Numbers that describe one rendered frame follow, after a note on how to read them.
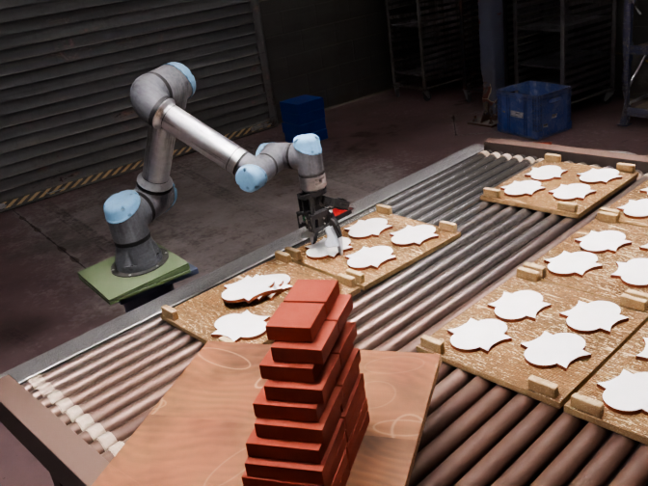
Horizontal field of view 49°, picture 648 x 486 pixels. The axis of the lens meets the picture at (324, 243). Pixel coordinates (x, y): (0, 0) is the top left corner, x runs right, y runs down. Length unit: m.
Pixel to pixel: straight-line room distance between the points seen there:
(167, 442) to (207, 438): 0.07
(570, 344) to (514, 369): 0.14
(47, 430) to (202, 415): 0.39
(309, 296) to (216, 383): 0.41
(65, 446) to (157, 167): 1.04
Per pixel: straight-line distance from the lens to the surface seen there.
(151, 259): 2.31
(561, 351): 1.56
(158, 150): 2.24
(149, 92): 2.03
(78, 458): 1.49
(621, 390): 1.47
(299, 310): 1.01
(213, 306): 1.91
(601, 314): 1.70
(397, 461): 1.15
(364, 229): 2.20
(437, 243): 2.08
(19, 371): 1.92
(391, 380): 1.32
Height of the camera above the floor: 1.80
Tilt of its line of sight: 24 degrees down
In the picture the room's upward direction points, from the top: 8 degrees counter-clockwise
